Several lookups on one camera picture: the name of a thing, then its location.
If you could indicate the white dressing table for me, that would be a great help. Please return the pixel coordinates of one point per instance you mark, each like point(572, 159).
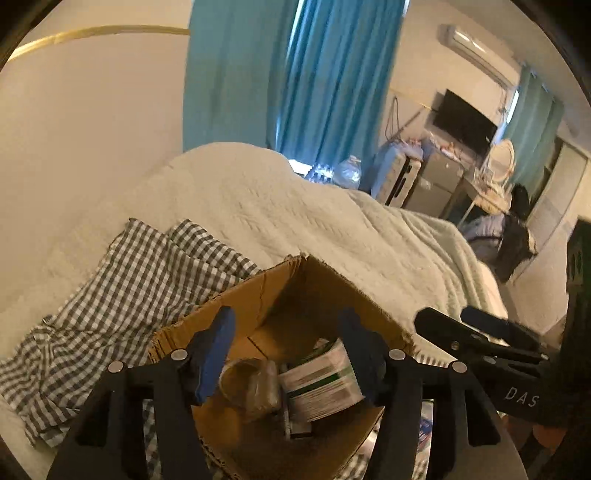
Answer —
point(485, 197)

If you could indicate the clear water bottle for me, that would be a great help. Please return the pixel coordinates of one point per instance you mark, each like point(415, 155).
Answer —
point(348, 173)

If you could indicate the grey cabinet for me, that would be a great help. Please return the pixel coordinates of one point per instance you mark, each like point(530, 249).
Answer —
point(434, 184)

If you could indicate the blue and white appliance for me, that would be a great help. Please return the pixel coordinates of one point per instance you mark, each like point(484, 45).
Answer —
point(392, 170)

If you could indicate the grey checked cloth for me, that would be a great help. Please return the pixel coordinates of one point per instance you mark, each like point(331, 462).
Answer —
point(138, 277)

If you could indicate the black television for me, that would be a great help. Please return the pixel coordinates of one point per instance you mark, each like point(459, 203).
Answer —
point(461, 117)

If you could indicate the white and green carton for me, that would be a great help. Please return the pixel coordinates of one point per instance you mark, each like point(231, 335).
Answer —
point(323, 381)

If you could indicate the white air conditioner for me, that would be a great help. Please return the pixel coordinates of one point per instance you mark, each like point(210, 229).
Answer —
point(475, 46)

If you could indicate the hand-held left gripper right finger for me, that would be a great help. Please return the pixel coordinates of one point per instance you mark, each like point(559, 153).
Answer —
point(364, 362)

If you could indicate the black clothing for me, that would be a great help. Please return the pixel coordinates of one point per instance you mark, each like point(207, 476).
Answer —
point(517, 240)

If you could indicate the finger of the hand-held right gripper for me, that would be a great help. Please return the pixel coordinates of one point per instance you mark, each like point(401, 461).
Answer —
point(498, 327)
point(452, 339)

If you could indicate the white wardrobe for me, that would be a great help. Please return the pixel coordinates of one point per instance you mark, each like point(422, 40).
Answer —
point(563, 184)

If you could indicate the narrow blue curtain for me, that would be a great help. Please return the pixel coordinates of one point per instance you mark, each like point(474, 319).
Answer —
point(535, 124)

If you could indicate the brown cardboard box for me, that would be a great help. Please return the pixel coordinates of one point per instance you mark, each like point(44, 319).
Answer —
point(318, 286)

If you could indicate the wide blue curtain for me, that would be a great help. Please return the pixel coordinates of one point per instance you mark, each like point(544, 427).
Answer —
point(332, 69)

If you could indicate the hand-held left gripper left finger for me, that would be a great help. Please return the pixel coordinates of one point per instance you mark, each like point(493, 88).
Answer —
point(214, 357)

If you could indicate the white knitted blanket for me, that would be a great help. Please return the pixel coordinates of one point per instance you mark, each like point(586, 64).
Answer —
point(277, 207)

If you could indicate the clear plastic jar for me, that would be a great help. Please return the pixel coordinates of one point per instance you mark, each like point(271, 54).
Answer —
point(249, 383)

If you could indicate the pack of water bottles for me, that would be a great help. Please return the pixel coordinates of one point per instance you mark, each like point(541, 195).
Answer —
point(319, 171)

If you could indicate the white round mirror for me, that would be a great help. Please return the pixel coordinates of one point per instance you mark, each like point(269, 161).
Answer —
point(503, 154)

